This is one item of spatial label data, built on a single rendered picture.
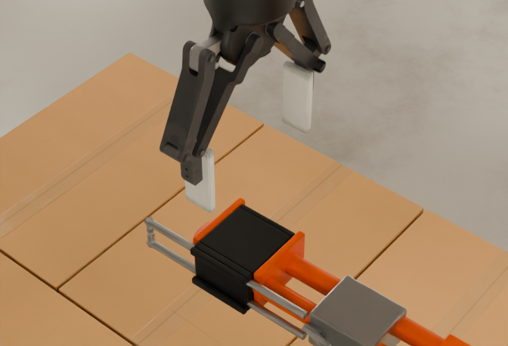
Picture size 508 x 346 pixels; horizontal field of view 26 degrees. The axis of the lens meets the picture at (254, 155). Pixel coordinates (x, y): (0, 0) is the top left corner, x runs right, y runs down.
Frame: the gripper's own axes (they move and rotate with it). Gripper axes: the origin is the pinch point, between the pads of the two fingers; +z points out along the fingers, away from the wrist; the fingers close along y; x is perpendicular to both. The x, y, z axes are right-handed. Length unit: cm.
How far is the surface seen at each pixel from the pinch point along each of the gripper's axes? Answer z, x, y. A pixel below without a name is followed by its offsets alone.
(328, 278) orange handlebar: 13.4, -7.6, 2.5
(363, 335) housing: 12.8, -14.6, -1.4
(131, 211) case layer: 84, 67, 45
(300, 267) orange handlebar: 13.6, -4.6, 2.0
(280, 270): 14.0, -3.1, 0.9
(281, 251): 12.0, -2.7, 1.4
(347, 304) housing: 12.9, -11.2, 0.7
